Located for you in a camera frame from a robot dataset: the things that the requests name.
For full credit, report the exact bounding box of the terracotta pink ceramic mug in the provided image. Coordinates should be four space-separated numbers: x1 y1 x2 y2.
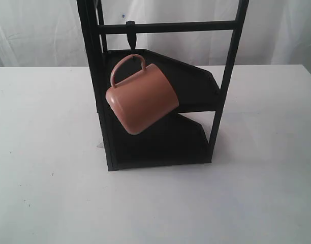
105 54 179 135

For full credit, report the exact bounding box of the black two-tier metal rack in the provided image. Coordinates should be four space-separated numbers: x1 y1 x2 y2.
77 1 248 171

